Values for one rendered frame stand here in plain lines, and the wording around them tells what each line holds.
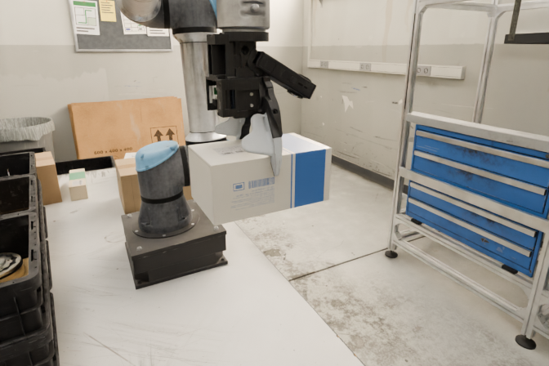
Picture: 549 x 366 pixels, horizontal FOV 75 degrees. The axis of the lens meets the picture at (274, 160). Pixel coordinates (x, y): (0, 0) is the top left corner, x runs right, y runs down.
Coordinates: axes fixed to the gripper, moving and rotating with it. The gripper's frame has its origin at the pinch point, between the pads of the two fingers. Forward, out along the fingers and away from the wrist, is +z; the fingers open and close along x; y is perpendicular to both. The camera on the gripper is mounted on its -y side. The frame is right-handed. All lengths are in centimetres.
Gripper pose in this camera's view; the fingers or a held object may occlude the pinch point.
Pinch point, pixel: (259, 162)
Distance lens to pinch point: 58.5
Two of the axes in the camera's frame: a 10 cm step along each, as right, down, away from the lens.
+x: 4.7, 2.7, -8.4
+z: 0.0, 9.5, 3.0
